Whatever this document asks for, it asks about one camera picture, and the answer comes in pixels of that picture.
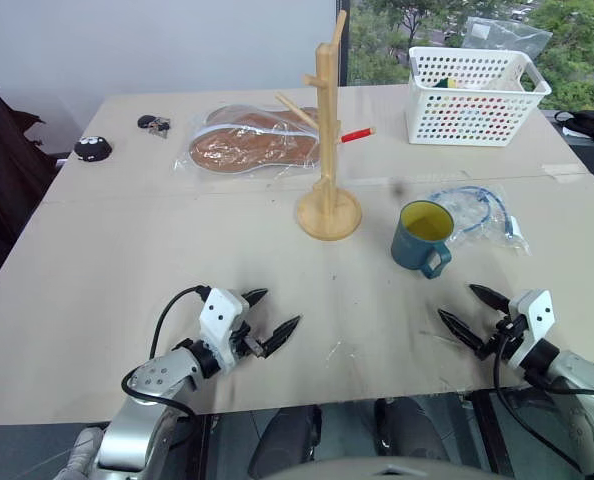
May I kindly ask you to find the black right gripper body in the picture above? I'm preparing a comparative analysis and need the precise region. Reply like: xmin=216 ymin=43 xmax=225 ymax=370
xmin=476 ymin=312 xmax=529 ymax=361

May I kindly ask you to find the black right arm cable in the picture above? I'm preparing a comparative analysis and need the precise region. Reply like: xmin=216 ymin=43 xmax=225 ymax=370
xmin=492 ymin=319 xmax=584 ymax=474

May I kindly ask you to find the dark clothing pile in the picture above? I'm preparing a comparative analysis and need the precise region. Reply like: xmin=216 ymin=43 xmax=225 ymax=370
xmin=0 ymin=83 xmax=59 ymax=307

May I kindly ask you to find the black key fob with keys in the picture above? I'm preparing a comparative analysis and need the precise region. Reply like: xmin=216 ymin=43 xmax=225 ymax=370
xmin=137 ymin=114 xmax=171 ymax=138

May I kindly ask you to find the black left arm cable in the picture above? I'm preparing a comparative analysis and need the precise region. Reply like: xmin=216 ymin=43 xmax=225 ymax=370
xmin=120 ymin=285 xmax=212 ymax=418

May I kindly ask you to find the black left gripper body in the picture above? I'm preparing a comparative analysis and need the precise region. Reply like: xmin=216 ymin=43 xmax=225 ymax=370
xmin=229 ymin=310 xmax=271 ymax=360

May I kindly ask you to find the black window frame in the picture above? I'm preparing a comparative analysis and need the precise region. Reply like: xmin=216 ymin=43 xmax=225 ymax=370
xmin=335 ymin=0 xmax=351 ymax=87

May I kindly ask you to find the grey rounded robot torso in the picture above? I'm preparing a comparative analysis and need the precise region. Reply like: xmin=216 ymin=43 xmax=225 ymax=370
xmin=260 ymin=456 xmax=484 ymax=480

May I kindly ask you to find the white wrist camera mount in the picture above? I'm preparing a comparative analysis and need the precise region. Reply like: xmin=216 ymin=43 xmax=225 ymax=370
xmin=505 ymin=288 xmax=560 ymax=372
xmin=198 ymin=287 xmax=251 ymax=374

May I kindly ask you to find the clear bag holding insoles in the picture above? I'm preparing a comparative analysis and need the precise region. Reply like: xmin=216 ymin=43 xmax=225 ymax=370
xmin=173 ymin=104 xmax=324 ymax=177

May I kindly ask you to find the clear bag holding cable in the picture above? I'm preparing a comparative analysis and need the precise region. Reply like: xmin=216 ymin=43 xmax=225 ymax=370
xmin=423 ymin=183 xmax=533 ymax=257

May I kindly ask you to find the black round toy with eyes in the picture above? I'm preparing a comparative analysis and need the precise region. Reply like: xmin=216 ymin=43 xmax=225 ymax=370
xmin=73 ymin=135 xmax=114 ymax=163

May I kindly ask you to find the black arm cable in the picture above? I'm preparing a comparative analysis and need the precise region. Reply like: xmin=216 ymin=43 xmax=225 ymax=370
xmin=492 ymin=319 xmax=584 ymax=474
xmin=120 ymin=285 xmax=212 ymax=418

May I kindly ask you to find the brown shoe insole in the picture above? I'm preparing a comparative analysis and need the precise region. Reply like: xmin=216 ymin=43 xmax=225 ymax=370
xmin=188 ymin=124 xmax=321 ymax=174
xmin=206 ymin=105 xmax=320 ymax=137

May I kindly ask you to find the white perforated plastic basket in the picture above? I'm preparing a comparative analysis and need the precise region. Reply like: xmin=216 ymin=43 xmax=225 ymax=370
xmin=405 ymin=46 xmax=553 ymax=148

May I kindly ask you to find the clear empty plastic bag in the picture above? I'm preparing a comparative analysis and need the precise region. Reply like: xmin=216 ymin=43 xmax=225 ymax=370
xmin=448 ymin=15 xmax=554 ymax=87

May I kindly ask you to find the blue mug yellow inside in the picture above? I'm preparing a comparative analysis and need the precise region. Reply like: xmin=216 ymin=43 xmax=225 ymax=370
xmin=390 ymin=199 xmax=454 ymax=280

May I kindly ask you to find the wooden mug tree stand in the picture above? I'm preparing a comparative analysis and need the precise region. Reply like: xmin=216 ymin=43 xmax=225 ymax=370
xmin=275 ymin=9 xmax=377 ymax=243

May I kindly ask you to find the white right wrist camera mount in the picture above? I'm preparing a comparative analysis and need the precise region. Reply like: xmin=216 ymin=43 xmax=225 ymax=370
xmin=505 ymin=288 xmax=560 ymax=372

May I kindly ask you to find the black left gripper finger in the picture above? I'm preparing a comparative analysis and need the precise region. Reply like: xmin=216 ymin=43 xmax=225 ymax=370
xmin=261 ymin=314 xmax=304 ymax=360
xmin=241 ymin=287 xmax=270 ymax=313

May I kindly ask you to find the blue cable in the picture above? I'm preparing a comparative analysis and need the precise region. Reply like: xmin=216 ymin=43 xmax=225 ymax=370
xmin=428 ymin=186 xmax=517 ymax=242

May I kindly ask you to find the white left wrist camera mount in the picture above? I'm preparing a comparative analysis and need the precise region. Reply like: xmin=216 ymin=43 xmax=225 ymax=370
xmin=198 ymin=287 xmax=251 ymax=374

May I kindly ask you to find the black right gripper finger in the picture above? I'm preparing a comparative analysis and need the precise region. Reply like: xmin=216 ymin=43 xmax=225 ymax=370
xmin=468 ymin=283 xmax=511 ymax=316
xmin=437 ymin=308 xmax=485 ymax=354

